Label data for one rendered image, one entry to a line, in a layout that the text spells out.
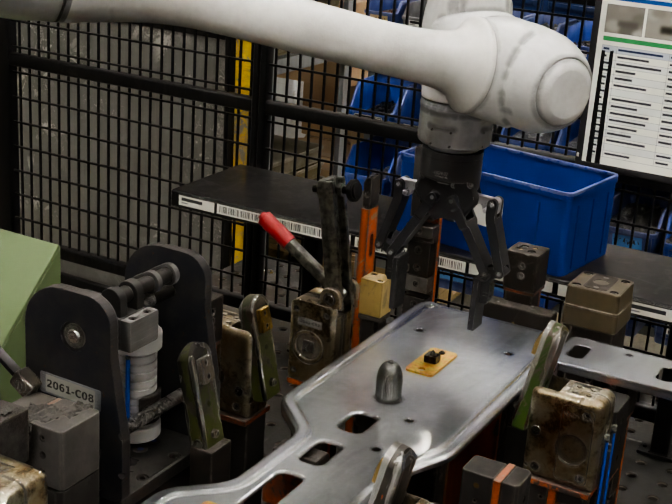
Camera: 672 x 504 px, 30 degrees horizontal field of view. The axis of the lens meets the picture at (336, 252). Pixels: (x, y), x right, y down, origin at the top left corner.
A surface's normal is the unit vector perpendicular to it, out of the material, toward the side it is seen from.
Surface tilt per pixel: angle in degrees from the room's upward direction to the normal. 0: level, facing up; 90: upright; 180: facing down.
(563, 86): 92
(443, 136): 90
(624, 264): 0
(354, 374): 0
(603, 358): 0
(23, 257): 44
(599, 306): 89
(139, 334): 90
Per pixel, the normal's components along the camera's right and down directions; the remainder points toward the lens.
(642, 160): -0.48, 0.26
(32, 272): -0.30, -0.50
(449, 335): 0.07, -0.94
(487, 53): -0.45, -0.11
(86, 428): 0.87, 0.22
